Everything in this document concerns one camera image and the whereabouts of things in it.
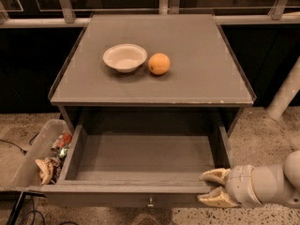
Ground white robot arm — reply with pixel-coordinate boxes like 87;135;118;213
197;59;300;208

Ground black bar on floor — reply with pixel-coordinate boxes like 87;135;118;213
6;191;26;225

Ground tan crumpled snack bag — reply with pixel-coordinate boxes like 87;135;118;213
35;157;55;185

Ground grey drawer cabinet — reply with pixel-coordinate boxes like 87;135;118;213
47;13;257;139

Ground white paper bowl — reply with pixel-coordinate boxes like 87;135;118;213
102;44;147;73

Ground orange fruit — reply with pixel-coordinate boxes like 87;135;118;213
148;53;171;75

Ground dark blue snack bag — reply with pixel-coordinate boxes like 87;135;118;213
52;158;63;184

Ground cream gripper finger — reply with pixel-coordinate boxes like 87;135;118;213
197;187;238;208
199;168;231;186

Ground grey top drawer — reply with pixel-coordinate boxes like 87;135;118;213
40;108;235;209

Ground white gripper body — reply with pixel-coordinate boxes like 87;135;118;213
225;165;262;208

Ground black floor cable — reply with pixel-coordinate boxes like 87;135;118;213
0;131;40;156

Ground blue floor cable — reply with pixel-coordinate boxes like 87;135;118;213
18;194;79;225

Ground clear plastic bin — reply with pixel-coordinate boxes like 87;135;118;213
1;119;70;194

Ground green snack packet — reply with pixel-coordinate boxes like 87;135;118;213
58;145;69;159

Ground metal railing frame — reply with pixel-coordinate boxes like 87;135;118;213
0;0;300;28

